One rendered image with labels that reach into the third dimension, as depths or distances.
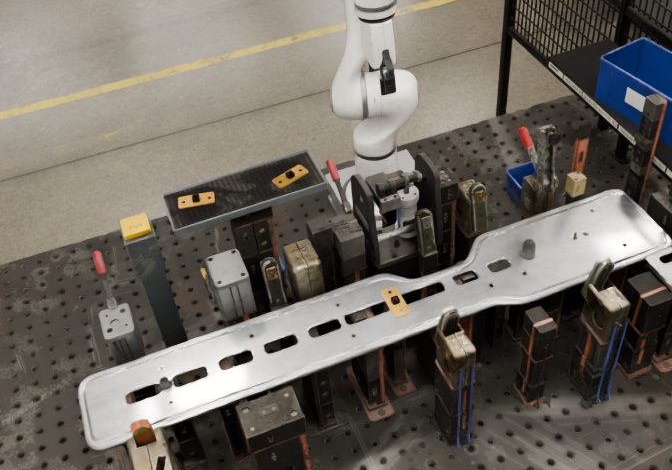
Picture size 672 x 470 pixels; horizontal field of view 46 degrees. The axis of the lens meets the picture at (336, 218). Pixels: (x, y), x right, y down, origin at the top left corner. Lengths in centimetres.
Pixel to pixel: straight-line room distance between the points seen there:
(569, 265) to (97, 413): 108
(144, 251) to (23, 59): 321
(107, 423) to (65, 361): 56
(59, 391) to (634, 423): 143
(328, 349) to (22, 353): 94
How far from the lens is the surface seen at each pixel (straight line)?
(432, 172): 183
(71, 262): 251
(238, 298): 179
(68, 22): 523
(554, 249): 194
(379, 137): 214
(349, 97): 206
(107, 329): 181
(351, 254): 187
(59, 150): 417
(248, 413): 164
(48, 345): 232
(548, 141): 191
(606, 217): 204
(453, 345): 168
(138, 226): 185
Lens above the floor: 239
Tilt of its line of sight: 44 degrees down
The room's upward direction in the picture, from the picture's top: 6 degrees counter-clockwise
